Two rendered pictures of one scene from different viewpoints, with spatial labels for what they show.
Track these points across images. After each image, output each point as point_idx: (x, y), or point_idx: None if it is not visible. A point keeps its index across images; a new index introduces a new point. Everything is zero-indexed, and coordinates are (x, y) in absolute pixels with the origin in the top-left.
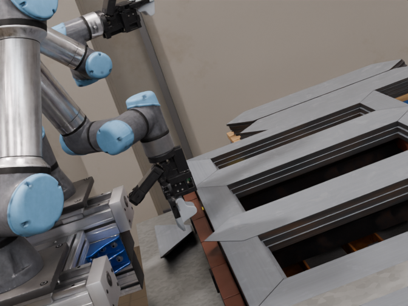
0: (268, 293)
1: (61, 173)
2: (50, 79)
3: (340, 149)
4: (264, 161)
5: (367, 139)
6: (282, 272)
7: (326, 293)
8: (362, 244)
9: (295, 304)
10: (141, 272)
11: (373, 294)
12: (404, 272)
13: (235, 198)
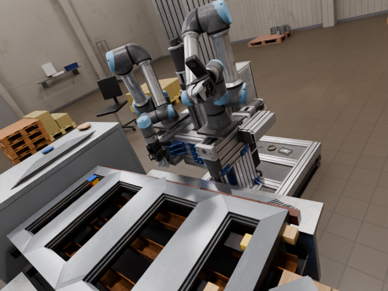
0: (120, 175)
1: (209, 119)
2: (147, 86)
3: None
4: (197, 230)
5: None
6: (127, 187)
7: (73, 153)
8: (137, 246)
9: (78, 149)
10: (217, 176)
11: (64, 156)
12: (59, 161)
13: (185, 201)
